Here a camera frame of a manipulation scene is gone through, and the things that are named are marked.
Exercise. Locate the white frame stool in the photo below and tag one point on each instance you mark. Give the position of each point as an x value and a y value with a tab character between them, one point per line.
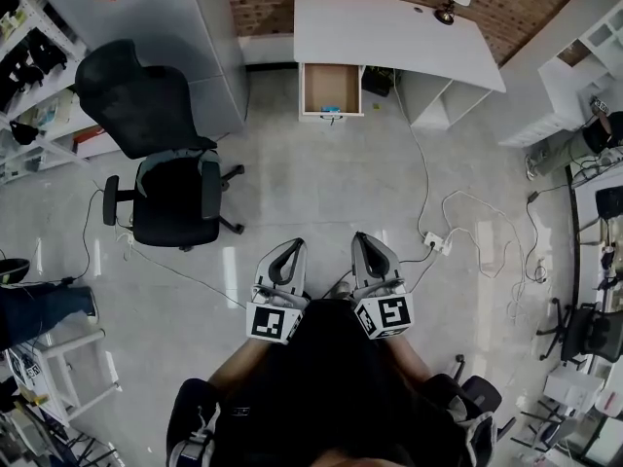
73	342

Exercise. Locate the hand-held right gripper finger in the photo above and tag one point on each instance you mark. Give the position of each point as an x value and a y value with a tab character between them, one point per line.
392	265
357	265

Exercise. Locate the black box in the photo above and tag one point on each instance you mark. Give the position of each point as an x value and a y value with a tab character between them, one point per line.
377	83

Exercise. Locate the white shelf rack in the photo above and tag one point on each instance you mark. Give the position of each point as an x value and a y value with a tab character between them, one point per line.
63	115

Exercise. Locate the dark swivel chair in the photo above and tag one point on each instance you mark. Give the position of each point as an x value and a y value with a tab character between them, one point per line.
482	389

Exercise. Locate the blue and white box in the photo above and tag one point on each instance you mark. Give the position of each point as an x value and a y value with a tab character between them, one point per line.
332	109

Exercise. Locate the white power strip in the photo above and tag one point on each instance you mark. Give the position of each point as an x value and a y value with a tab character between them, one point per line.
435	241

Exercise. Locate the white desk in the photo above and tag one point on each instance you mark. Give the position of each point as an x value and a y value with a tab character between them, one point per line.
379	32

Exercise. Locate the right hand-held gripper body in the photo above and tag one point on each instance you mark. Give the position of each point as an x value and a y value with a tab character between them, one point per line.
389	312

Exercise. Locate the person's grey shoe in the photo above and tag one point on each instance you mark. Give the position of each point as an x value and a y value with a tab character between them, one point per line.
340	290

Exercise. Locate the person's black clothed torso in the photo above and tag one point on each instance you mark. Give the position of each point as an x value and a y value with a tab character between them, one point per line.
331	382

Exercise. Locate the white work table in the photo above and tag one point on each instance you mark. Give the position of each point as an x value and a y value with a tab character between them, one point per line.
586	197

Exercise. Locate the white wooden drawer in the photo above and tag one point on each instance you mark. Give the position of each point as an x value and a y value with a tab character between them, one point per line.
331	85

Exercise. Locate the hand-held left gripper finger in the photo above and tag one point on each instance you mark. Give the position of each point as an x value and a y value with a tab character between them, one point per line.
265	268
301	270

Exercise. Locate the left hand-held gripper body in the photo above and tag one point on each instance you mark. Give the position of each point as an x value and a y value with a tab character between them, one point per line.
265	321

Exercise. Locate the person's left forearm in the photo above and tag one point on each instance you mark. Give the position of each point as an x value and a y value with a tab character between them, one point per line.
238	363

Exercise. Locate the tall white cabinet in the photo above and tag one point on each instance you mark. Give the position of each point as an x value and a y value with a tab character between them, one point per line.
160	22

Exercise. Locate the white cubby shelf unit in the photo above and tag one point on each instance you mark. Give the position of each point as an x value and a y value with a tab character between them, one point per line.
560	95

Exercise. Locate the person's right forearm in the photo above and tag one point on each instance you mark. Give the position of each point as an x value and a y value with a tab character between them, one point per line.
411	358

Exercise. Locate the black mesh office chair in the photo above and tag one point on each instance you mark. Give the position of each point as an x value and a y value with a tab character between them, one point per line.
591	331

